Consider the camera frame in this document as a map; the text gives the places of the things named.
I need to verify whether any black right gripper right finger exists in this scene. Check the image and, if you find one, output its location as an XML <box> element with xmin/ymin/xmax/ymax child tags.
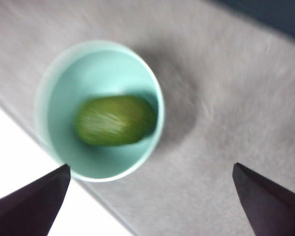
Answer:
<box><xmin>232</xmin><ymin>162</ymin><xmax>295</xmax><ymax>236</ymax></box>

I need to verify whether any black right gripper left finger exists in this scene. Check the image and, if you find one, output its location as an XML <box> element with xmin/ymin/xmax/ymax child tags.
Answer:
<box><xmin>0</xmin><ymin>164</ymin><xmax>71</xmax><ymax>236</ymax></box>

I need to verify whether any green avocado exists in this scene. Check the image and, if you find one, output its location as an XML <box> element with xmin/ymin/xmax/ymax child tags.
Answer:
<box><xmin>74</xmin><ymin>95</ymin><xmax>156</xmax><ymax>147</ymax></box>

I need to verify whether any teal ceramic bowl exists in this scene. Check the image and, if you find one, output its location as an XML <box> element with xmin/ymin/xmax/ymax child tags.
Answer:
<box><xmin>34</xmin><ymin>40</ymin><xmax>165</xmax><ymax>183</ymax></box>

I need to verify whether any dark rectangular tray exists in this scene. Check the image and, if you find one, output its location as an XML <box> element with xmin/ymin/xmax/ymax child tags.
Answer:
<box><xmin>208</xmin><ymin>0</ymin><xmax>295</xmax><ymax>46</ymax></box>

